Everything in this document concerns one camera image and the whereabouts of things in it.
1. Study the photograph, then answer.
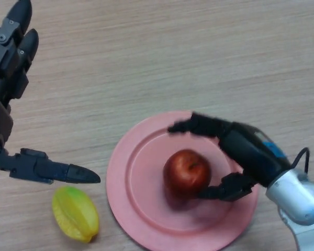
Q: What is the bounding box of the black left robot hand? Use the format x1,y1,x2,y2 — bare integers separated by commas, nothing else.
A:
0,0,102,185

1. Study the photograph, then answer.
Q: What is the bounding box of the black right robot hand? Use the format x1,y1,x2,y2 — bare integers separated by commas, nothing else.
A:
167,111,293,202

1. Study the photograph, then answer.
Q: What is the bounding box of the red apple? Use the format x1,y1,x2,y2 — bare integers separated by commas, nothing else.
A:
163,149,212,207

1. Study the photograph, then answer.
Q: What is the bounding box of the pink round plate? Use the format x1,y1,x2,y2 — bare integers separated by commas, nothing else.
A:
106,111,260,249

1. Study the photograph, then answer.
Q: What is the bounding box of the yellow green starfruit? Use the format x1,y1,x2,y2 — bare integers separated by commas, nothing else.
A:
51,186,99,243

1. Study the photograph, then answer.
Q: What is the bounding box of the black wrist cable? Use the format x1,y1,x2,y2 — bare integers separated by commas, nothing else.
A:
290,147,311,175

